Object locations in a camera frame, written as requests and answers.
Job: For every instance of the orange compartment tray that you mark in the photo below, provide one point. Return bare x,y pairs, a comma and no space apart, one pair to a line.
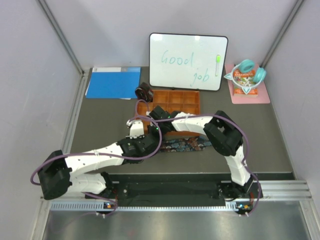
186,101

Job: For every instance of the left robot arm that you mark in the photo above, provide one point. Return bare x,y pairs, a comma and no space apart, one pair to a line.
74,173

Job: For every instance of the navy floral tie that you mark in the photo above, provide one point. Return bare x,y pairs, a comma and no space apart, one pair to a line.
191,144

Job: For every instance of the grey cable duct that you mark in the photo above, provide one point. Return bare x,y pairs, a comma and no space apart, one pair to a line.
102,206

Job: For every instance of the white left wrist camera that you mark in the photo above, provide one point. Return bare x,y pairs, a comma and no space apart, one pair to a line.
136,128

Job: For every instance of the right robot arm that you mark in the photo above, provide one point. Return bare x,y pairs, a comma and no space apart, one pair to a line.
224,137

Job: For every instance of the rolled dark red tie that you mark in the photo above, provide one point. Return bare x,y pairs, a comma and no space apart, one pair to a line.
144,92

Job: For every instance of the white dry-erase board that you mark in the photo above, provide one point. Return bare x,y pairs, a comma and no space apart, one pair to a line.
186,61

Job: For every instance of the blue folder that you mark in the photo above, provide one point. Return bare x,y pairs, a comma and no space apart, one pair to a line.
113,83

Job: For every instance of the pink mat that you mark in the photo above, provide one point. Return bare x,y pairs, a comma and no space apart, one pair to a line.
262,98

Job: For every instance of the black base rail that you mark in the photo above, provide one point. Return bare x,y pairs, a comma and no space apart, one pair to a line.
176,190

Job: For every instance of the teal cat-ear headphones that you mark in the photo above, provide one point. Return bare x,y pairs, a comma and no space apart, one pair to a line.
246,66

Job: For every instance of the green marker pen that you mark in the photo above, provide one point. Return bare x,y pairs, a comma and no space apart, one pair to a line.
217,66

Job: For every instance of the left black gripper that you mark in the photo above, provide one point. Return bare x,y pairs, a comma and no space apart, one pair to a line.
139,138

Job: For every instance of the orange book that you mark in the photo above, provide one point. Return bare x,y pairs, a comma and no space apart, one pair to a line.
244,84

